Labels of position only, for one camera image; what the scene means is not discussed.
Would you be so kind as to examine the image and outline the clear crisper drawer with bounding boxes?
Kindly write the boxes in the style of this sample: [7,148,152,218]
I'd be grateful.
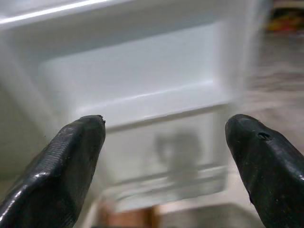
[104,114,229,205]

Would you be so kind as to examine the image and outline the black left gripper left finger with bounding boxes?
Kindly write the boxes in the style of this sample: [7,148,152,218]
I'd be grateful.
[0,114,106,228]

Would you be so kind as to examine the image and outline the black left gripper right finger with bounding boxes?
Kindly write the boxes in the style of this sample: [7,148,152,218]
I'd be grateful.
[224,114,304,228]

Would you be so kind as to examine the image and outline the glass fridge shelf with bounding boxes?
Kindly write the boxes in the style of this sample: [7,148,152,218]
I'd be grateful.
[73,95,232,130]

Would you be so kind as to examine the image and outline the yellow red colourful packet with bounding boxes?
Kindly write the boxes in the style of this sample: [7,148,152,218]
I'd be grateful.
[268,0,304,32]

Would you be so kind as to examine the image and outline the white fridge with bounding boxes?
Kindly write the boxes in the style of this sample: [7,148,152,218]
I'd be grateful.
[0,0,264,214]

